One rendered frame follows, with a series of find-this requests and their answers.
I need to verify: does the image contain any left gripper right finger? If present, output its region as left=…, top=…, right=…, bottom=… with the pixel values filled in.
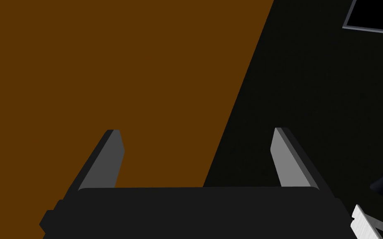
left=270, top=127, right=322, bottom=191

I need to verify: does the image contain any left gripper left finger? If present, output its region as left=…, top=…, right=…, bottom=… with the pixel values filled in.
left=68, top=129, right=125, bottom=196

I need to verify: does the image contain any white slatted chair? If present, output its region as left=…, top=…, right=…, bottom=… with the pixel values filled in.
left=350, top=204, right=383, bottom=239

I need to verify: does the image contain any dark picture with grey frame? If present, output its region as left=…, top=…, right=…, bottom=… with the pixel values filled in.
left=342, top=0, right=383, bottom=35

